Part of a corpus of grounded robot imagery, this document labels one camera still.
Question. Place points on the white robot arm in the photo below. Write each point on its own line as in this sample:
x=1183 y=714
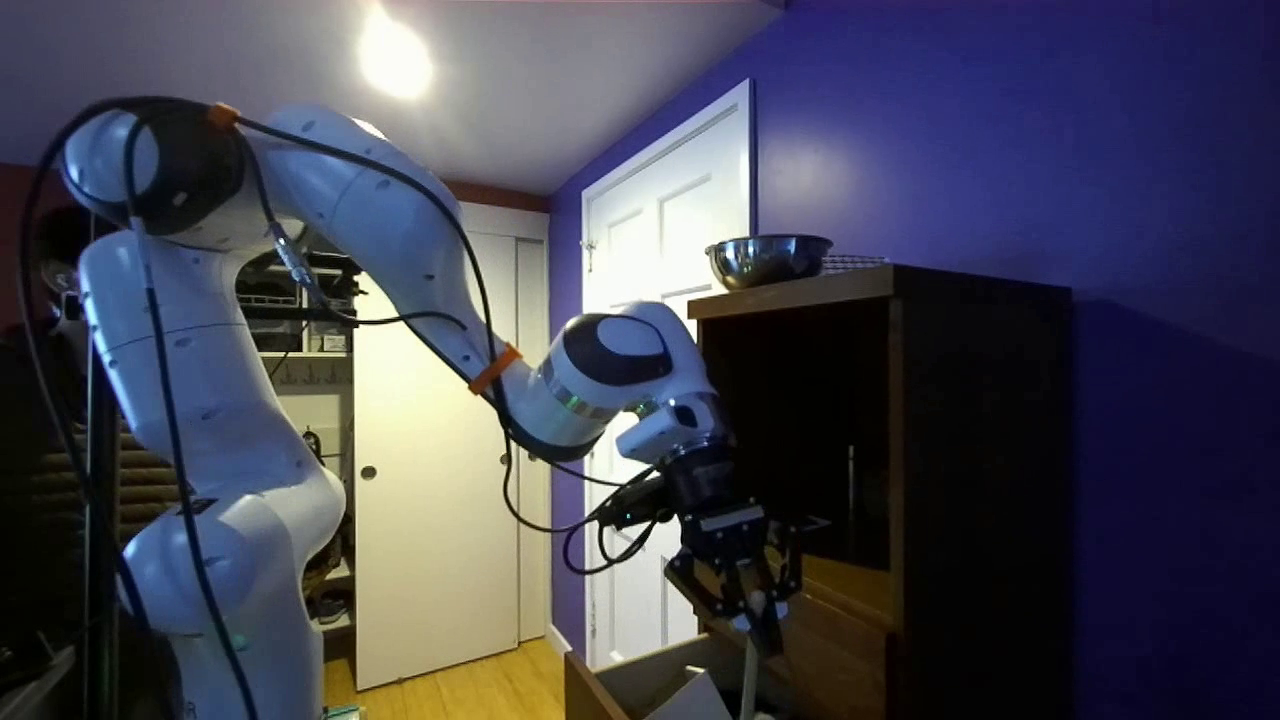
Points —
x=190 y=198

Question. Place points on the dark wooden cabinet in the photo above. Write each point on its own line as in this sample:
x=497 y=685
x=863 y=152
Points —
x=920 y=425

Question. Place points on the ceiling light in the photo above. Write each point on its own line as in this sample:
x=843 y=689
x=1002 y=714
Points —
x=392 y=58

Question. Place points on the wall shelf with items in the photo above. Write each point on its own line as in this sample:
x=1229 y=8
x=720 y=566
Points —
x=296 y=330

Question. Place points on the metal bowl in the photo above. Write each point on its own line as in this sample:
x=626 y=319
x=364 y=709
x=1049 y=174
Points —
x=751 y=260

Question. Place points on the white panel door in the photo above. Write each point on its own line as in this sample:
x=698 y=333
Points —
x=645 y=234

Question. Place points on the open wooden drawer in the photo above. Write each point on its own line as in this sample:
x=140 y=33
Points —
x=685 y=682

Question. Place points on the white closet door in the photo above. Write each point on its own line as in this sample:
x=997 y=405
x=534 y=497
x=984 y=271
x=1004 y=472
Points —
x=441 y=566

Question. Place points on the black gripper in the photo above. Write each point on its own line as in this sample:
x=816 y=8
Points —
x=739 y=560

